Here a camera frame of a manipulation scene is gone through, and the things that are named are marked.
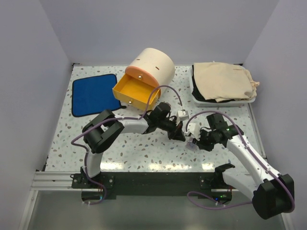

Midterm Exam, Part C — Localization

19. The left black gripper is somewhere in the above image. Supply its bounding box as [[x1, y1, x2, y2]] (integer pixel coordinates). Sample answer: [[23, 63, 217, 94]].
[[157, 117, 185, 142]]

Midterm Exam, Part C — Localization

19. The clear box of clips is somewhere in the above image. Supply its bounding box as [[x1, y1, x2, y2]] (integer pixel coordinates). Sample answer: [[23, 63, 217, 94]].
[[186, 138, 198, 151]]

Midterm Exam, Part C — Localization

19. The yellow drawer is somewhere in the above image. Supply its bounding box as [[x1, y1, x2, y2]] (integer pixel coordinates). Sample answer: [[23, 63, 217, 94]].
[[113, 73, 161, 111]]

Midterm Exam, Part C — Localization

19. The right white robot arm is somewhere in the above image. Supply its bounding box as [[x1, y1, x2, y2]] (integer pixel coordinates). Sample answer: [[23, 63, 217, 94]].
[[186, 113, 295, 219]]

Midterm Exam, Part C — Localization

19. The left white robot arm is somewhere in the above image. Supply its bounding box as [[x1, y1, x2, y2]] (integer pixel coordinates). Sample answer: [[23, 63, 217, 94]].
[[82, 102, 189, 188]]

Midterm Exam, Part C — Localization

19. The white tray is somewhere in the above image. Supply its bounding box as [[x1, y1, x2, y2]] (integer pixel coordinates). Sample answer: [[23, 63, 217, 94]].
[[189, 65, 256, 107]]

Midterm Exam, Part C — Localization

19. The black cloth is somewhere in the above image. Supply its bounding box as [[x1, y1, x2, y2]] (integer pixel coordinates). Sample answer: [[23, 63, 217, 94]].
[[191, 76, 231, 103]]

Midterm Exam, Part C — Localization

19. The beige cloth bag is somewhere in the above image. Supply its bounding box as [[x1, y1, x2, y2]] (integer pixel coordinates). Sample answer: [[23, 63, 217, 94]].
[[193, 62, 260, 102]]

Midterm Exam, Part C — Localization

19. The beige round drawer cabinet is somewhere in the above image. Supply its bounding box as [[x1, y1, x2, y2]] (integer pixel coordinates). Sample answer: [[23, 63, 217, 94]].
[[125, 48, 175, 88]]

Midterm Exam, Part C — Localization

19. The blue cloth mat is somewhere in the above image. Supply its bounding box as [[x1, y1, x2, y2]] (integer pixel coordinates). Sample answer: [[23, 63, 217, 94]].
[[71, 74, 126, 117]]

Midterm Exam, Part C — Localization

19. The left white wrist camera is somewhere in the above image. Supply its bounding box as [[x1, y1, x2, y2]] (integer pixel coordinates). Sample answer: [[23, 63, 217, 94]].
[[176, 110, 189, 122]]

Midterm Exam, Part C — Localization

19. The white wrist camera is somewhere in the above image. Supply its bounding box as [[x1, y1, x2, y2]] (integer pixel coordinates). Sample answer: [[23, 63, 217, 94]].
[[184, 123, 201, 140], [176, 110, 189, 122]]

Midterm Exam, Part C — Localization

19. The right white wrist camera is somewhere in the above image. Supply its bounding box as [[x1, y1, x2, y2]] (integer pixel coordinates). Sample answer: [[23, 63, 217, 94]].
[[184, 123, 201, 140]]

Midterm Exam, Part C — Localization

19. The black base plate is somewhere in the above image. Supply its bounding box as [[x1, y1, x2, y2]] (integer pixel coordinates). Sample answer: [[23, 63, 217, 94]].
[[70, 172, 232, 202]]

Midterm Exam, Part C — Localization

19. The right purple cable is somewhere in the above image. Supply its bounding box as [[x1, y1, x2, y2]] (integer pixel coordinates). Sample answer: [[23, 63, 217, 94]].
[[186, 110, 295, 212]]

